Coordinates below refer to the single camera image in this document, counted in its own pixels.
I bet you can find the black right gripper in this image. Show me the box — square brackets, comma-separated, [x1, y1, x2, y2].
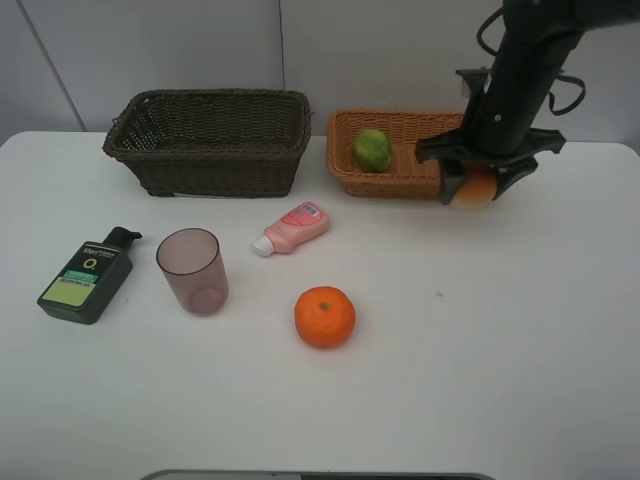
[416, 31, 566, 205]

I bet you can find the red yellow peach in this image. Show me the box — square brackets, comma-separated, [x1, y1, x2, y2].
[450, 168, 497, 209]

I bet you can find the green mango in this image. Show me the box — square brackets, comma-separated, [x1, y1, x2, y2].
[352, 129, 392, 173]

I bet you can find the pink lotion bottle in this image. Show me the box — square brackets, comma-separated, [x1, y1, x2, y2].
[251, 202, 330, 257]

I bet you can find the orange tangerine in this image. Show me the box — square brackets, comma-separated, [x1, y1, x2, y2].
[294, 286, 356, 349]

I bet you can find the dark green pump bottle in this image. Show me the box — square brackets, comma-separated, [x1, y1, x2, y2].
[37, 227, 142, 325]

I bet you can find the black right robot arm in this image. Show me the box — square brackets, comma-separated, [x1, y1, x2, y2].
[415, 1, 639, 205]

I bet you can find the orange wicker basket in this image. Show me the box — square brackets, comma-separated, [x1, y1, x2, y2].
[327, 109, 463, 200]

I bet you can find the translucent pink plastic cup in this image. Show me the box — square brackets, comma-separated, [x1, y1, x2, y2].
[156, 228, 229, 316]

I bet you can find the dark brown wicker basket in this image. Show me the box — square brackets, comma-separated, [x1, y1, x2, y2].
[103, 89, 311, 198]

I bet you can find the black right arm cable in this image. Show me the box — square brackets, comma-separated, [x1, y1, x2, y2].
[476, 8, 586, 116]

